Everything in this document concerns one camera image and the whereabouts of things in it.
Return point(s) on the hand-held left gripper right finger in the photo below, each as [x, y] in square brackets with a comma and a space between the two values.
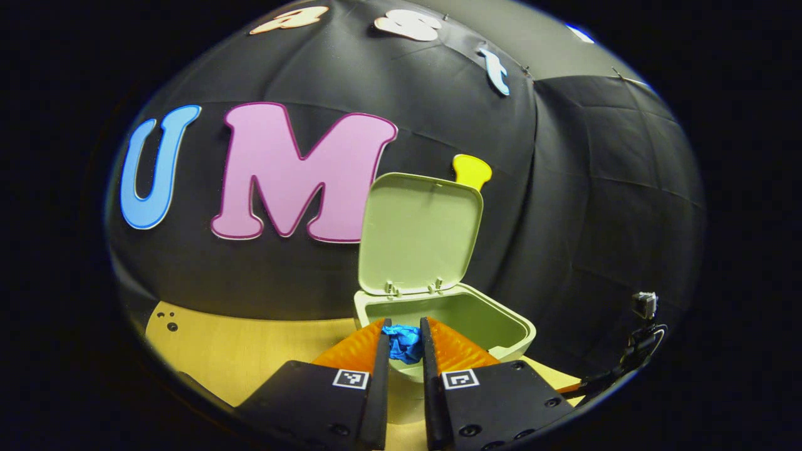
[432, 407]

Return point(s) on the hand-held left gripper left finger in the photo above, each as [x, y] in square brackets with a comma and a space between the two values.
[379, 401]

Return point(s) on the blue paper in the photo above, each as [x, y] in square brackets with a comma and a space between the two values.
[404, 344]

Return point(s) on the green desktop garbage bin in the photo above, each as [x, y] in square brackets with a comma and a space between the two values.
[416, 232]

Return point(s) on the wooden desktop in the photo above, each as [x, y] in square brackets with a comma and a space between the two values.
[250, 357]

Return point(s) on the black backdrop cloth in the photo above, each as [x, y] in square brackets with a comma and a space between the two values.
[564, 219]

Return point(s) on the small black camera device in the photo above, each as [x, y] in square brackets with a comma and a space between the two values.
[645, 305]

